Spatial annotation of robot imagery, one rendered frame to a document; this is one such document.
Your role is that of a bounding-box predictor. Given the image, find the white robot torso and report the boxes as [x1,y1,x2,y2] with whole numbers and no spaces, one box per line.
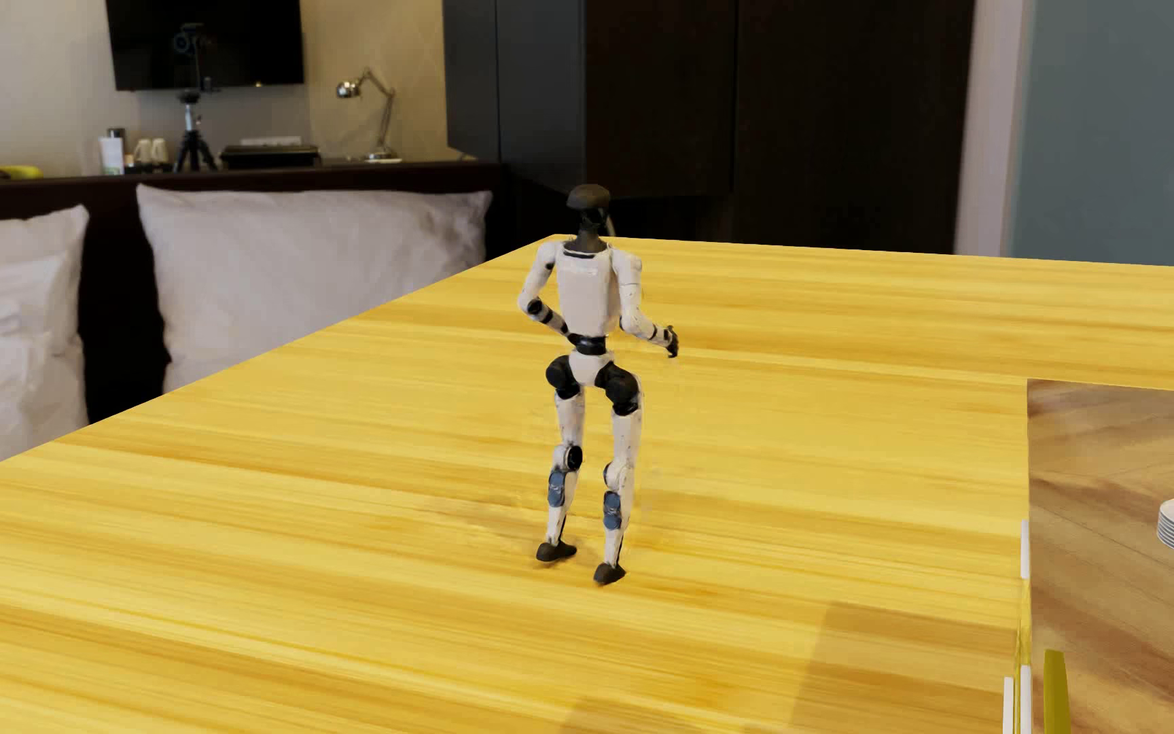
[553,245,625,358]

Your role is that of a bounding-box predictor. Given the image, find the white robot left leg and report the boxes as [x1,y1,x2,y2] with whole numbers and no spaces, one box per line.
[534,353,586,565]

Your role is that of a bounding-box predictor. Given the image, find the black robot head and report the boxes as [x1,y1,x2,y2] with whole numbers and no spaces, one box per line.
[565,183,613,253]

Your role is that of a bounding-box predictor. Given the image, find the dark wooden wardrobe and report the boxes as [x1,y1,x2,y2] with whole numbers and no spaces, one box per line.
[442,0,976,256]

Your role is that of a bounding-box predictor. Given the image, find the silver desk lamp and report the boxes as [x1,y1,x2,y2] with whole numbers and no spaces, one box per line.
[335,67,403,164]

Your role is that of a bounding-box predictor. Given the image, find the large white pillow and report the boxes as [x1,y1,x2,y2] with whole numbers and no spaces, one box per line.
[135,182,495,395]

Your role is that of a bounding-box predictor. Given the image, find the black flat box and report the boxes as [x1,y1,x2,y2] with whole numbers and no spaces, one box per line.
[219,143,322,171]

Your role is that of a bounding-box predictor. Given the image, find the frosted glass door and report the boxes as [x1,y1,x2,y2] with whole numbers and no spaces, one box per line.
[1007,0,1174,271]

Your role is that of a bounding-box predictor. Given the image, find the yellow-green flat stick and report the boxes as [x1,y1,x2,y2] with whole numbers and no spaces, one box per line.
[1042,648,1072,734]

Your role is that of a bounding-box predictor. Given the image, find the black camera tripod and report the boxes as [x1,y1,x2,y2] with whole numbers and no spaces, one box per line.
[172,90,220,173]

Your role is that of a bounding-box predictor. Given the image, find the black wall television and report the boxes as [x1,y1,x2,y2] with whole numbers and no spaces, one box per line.
[104,0,306,93]

